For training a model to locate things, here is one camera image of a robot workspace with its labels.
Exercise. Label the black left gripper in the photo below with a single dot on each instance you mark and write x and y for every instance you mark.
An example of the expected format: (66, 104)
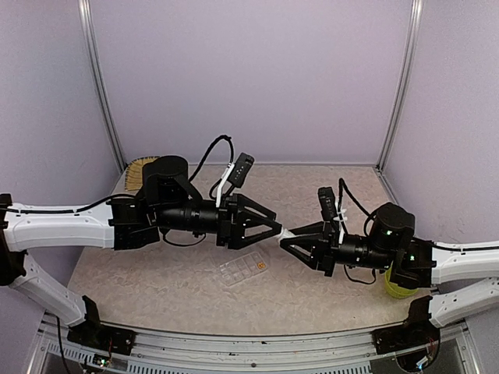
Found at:
(233, 234)

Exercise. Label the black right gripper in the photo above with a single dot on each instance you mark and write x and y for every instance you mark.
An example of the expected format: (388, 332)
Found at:
(323, 249)

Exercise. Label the white pill bottle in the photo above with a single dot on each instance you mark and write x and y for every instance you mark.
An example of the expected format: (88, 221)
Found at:
(285, 234)

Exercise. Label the clear plastic pill organizer box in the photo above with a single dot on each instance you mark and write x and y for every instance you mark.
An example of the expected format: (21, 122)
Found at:
(241, 269)

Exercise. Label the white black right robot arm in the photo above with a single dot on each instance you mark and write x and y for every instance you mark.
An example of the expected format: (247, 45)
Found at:
(411, 263)

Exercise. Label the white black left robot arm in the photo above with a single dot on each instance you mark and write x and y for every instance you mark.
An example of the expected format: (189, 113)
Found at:
(166, 201)

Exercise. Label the green plastic bowl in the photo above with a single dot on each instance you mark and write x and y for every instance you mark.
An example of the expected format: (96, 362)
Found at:
(396, 291)

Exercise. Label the woven bamboo tray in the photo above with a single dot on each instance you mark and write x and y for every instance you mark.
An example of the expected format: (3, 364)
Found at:
(133, 174)

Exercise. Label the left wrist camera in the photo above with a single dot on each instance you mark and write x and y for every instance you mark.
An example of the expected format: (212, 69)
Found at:
(233, 177)

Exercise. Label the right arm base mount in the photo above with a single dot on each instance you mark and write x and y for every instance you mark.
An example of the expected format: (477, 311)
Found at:
(414, 331)

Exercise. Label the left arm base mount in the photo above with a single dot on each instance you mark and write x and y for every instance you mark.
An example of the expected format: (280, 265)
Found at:
(93, 333)

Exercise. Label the aluminium left corner post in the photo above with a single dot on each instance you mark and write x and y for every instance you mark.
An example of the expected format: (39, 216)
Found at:
(102, 96)

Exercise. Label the aluminium corner post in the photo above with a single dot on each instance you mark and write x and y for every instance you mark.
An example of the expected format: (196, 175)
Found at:
(403, 83)
(102, 96)

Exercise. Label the aluminium front frame rail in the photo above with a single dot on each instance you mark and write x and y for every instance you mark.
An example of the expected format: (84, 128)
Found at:
(155, 351)

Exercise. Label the aluminium right corner post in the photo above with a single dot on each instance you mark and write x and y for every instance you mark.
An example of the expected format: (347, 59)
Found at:
(403, 83)

